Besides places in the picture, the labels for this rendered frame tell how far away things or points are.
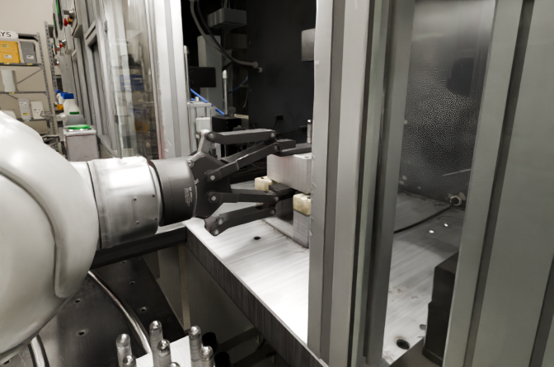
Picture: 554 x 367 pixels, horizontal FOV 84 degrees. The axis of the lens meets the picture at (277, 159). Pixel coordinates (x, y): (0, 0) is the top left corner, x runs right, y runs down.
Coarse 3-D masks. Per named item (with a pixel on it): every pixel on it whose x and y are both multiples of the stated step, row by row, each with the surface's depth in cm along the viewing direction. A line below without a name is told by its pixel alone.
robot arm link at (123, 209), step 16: (96, 160) 31; (112, 160) 31; (128, 160) 33; (144, 160) 32; (96, 176) 29; (112, 176) 29; (128, 176) 30; (144, 176) 31; (96, 192) 28; (112, 192) 29; (128, 192) 29; (144, 192) 30; (160, 192) 32; (96, 208) 28; (112, 208) 28; (128, 208) 29; (144, 208) 30; (160, 208) 32; (112, 224) 29; (128, 224) 30; (144, 224) 31; (112, 240) 30; (128, 240) 31
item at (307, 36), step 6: (312, 30) 45; (306, 36) 47; (312, 36) 46; (306, 42) 47; (312, 42) 46; (306, 48) 47; (312, 48) 46; (306, 54) 47; (312, 54) 46; (306, 60) 48; (312, 60) 47
